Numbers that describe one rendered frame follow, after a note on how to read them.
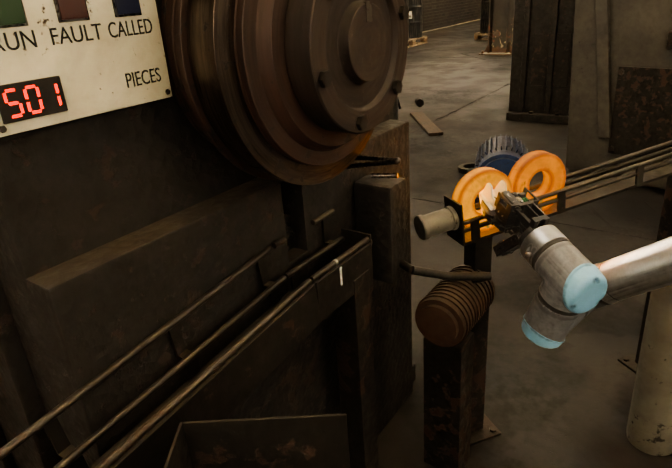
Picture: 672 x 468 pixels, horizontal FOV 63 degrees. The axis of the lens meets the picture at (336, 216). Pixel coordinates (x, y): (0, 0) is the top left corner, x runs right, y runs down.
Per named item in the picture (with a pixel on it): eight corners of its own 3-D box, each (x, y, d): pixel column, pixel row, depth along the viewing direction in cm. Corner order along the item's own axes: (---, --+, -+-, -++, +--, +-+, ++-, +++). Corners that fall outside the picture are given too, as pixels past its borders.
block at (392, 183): (354, 275, 131) (348, 180, 122) (371, 261, 137) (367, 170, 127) (393, 286, 125) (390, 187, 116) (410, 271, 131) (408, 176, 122)
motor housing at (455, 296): (413, 467, 147) (410, 294, 126) (447, 416, 163) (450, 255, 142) (458, 489, 139) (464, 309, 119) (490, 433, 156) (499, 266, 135)
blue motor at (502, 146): (472, 213, 303) (473, 152, 289) (475, 179, 353) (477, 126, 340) (531, 215, 294) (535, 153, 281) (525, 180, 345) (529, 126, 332)
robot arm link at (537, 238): (562, 264, 116) (523, 274, 113) (547, 249, 120) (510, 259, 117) (575, 233, 110) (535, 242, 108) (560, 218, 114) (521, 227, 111)
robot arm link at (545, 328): (574, 335, 119) (598, 295, 112) (547, 361, 113) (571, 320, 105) (537, 308, 124) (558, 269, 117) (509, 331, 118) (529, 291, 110)
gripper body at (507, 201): (524, 184, 122) (559, 217, 113) (514, 214, 127) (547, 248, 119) (495, 190, 120) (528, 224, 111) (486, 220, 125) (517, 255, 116)
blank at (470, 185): (448, 176, 128) (455, 180, 125) (504, 158, 132) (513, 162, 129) (453, 234, 134) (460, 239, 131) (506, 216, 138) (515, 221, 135)
